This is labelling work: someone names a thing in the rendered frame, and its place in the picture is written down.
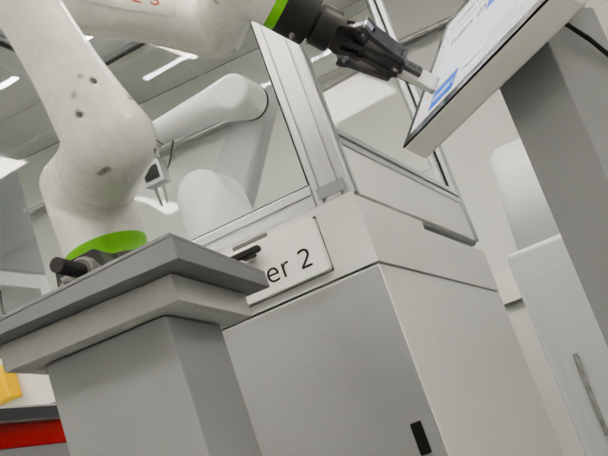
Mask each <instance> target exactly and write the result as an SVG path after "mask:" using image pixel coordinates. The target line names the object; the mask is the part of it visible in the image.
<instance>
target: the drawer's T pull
mask: <svg viewBox="0 0 608 456"><path fill-rule="evenodd" d="M260 251H261V246H260V245H254V246H252V247H251V248H249V249H247V250H244V251H242V252H239V253H237V254H235V255H233V256H231V258H233V259H235V260H237V261H248V260H250V259H252V258H254V257H256V256H257V254H256V253H258V252H260Z"/></svg>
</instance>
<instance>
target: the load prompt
mask: <svg viewBox="0 0 608 456"><path fill-rule="evenodd" d="M481 2H482V0H471V1H470V3H469V4H468V5H467V6H466V7H465V9H464V10H463V11H462V12H461V13H460V15H459V17H458V20H457V23H456V24H455V27H454V30H453V33H452V34H454V33H455V32H456V31H457V29H458V28H459V27H460V26H461V25H462V24H463V22H464V21H465V20H466V19H467V18H468V17H469V16H470V14H471V13H472V12H473V11H474V10H475V9H476V7H477V6H478V5H479V4H480V3H481Z"/></svg>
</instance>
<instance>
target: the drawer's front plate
mask: <svg viewBox="0 0 608 456"><path fill-rule="evenodd" d="M254 245H260V246H261V251H260V252H258V253H256V254H257V256H256V257H254V258H252V259H250V260H248V261H241V262H243V263H246V264H248V265H251V266H252V267H254V268H257V269H259V270H262V271H265V275H266V277H267V272H268V270H269V269H270V268H276V269H277V270H278V271H279V273H278V274H275V275H273V276H271V277H270V278H271V279H272V280H276V279H278V278H279V277H280V279H279V280H278V281H276V282H271V281H269V280H268V277H267V280H268V282H269V285H270V287H269V288H267V289H265V290H261V291H259V292H256V293H254V294H252V295H250V296H248V297H246V299H247V302H248V305H249V307H250V306H252V305H254V304H257V303H259V302H261V301H263V300H266V299H268V298H270V297H273V296H275V295H277V294H280V293H282V292H283V291H285V290H289V289H291V288H293V287H296V286H298V285H300V284H302V283H304V282H306V281H308V280H312V279H314V278H316V277H318V276H320V275H322V274H325V273H327V272H329V271H331V270H332V265H331V262H330V259H329V257H328V253H327V250H326V247H325V244H324V242H323V240H322V237H321V234H320V231H319V228H318V225H317V222H316V220H315V219H314V218H311V217H308V218H306V219H304V220H301V221H299V222H297V223H295V224H293V225H291V226H288V227H286V228H284V229H282V230H280V231H278V232H275V233H273V234H271V235H269V236H267V237H264V238H262V239H260V240H259V241H257V242H253V243H251V244H249V245H247V246H245V247H243V248H241V249H239V250H237V251H235V252H232V253H230V254H227V255H226V256H228V257H231V256H233V255H235V254H237V253H239V252H242V251H244V250H247V249H249V248H251V247H252V246H254ZM301 249H307V250H308V251H309V257H308V259H307V262H306V264H305V266H306V265H309V264H311V263H313V265H311V266H309V267H308V268H306V269H303V270H302V265H303V263H304V261H305V259H306V256H307V254H306V252H304V251H303V252H300V253H299V254H297V252H298V251H299V250H301ZM285 261H288V263H286V264H285V265H284V269H285V271H286V274H287V277H285V276H284V273H283V270H282V268H281V264H282V263H284V262H285Z"/></svg>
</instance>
